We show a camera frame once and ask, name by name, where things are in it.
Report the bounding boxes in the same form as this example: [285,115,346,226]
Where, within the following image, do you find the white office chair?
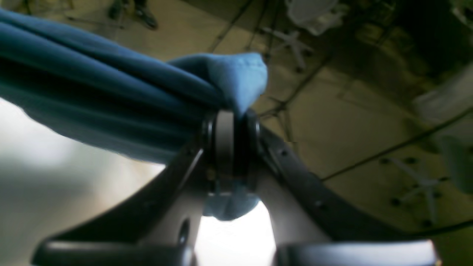
[258,0,350,73]

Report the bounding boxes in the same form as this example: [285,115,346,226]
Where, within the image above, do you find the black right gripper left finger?
[31,110,234,266]

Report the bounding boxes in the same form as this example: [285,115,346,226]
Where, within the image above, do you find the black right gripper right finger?
[235,111,442,266]

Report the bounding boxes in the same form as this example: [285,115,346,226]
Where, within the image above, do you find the dark navy blue T-shirt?
[0,9,268,221]

